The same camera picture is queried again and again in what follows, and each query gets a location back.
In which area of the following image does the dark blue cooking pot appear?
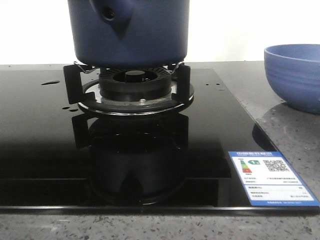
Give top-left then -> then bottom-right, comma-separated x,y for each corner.
67,0 -> 190,68

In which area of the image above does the blue ceramic bowl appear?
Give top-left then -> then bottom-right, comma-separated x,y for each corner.
264,43 -> 320,114

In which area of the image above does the black right pot support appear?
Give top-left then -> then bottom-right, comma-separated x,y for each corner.
63,62 -> 194,116

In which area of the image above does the black right gas burner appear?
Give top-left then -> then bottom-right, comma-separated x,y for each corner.
98,67 -> 172,102

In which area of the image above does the black glass gas stove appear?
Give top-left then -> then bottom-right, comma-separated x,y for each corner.
0,69 -> 320,215

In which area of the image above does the blue energy efficiency label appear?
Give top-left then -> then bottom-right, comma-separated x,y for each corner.
228,151 -> 320,207

